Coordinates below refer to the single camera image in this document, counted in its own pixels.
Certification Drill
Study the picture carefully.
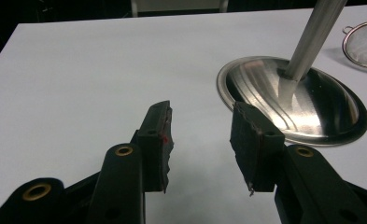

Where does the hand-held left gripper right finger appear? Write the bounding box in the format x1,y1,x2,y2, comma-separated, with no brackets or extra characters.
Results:
229,101,287,197

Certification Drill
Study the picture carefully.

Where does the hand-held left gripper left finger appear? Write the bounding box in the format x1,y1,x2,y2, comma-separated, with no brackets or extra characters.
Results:
130,100,176,194

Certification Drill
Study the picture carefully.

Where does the steel mesh strainer wooden handle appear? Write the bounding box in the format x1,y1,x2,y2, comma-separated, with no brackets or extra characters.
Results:
342,19,367,69

